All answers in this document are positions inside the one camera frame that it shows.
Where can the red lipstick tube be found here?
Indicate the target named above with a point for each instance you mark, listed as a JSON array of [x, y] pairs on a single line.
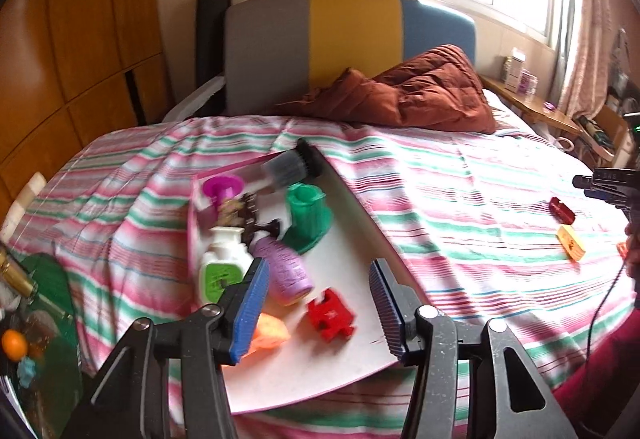
[[562, 210]]

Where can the dark folded umbrella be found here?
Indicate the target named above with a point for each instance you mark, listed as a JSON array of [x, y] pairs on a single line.
[[595, 134]]

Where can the wooden chair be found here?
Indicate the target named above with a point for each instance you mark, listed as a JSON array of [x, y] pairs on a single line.
[[616, 119]]

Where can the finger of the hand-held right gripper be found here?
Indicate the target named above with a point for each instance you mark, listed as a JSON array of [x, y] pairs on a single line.
[[607, 184]]

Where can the purple small box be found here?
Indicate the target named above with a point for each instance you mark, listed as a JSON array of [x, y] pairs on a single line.
[[528, 83]]

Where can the orange fruit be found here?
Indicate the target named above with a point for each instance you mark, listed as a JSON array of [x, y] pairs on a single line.
[[14, 344]]

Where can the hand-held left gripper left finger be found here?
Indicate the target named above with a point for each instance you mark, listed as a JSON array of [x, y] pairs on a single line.
[[252, 309]]

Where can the round green glass table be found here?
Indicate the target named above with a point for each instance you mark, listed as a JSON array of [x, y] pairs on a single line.
[[55, 279]]

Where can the gold glass bottle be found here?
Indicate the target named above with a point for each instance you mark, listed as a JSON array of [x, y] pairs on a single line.
[[15, 276]]

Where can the grey black cylinder brush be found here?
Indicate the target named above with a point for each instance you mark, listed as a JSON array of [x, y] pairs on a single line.
[[287, 169]]

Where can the light blue plastic piece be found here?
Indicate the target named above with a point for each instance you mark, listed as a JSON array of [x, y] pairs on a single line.
[[27, 371]]

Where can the white carton box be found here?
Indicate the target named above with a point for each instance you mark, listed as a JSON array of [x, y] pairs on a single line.
[[514, 69]]

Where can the white bed side rail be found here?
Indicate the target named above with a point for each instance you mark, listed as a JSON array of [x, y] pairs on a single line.
[[195, 96]]

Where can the beige patterned curtain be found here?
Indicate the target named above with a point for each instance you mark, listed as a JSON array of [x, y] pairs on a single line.
[[585, 19]]

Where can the wooden wardrobe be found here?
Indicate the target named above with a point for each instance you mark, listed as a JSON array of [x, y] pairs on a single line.
[[75, 19]]

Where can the purple plastic bottle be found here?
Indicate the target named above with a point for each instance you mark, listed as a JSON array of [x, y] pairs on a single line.
[[285, 274]]

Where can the orange hair claw clip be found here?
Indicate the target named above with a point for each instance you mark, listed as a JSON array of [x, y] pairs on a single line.
[[272, 331]]

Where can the white tray with pink rim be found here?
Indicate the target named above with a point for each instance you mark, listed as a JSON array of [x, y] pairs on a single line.
[[350, 269]]

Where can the green plastic spool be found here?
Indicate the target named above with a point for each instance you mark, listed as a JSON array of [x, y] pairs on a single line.
[[307, 214]]

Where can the yellow block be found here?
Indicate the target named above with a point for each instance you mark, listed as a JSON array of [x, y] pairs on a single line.
[[570, 243]]

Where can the brown down jacket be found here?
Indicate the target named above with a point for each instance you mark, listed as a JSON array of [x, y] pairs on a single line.
[[425, 94]]

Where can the pale bed sheet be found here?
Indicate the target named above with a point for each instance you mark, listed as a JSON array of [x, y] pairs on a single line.
[[500, 111]]

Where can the person's red trousers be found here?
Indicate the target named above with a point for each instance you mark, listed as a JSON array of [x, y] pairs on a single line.
[[610, 369]]

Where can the cluttered shelf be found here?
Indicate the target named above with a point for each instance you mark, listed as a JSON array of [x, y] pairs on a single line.
[[622, 79]]

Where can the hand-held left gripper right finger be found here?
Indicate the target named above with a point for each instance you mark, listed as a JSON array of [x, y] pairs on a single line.
[[382, 309]]

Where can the stack of paper cups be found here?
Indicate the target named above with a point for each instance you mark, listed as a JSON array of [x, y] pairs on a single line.
[[27, 199]]

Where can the red toy block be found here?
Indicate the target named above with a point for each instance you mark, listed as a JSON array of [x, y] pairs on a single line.
[[327, 314]]

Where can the grey yellow blue headboard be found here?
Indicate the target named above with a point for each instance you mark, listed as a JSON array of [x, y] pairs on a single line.
[[270, 54]]

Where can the magenta plastic cup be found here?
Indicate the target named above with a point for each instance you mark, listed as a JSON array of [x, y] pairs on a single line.
[[222, 189]]

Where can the black rolled mat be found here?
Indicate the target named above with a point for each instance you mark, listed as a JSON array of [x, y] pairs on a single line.
[[210, 34]]

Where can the pink green striped blanket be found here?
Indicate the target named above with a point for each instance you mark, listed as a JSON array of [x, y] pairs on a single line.
[[450, 219]]

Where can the white green soap bottle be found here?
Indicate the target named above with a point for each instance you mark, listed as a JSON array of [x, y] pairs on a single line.
[[220, 264]]

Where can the wooden bedside desk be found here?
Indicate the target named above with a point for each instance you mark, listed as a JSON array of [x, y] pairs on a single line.
[[545, 116]]

